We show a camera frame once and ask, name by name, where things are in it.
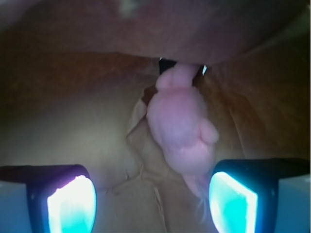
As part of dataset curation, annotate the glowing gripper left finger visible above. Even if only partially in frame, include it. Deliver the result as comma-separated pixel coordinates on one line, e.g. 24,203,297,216
0,165,97,233

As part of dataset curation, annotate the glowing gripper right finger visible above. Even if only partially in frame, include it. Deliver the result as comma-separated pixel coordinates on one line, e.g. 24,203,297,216
209,158,311,233

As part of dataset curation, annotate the pink plush bunny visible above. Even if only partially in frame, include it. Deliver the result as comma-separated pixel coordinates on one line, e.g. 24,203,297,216
145,62,219,219

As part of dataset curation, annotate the brown paper bag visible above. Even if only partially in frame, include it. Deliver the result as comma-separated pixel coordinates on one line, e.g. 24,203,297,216
0,0,311,233

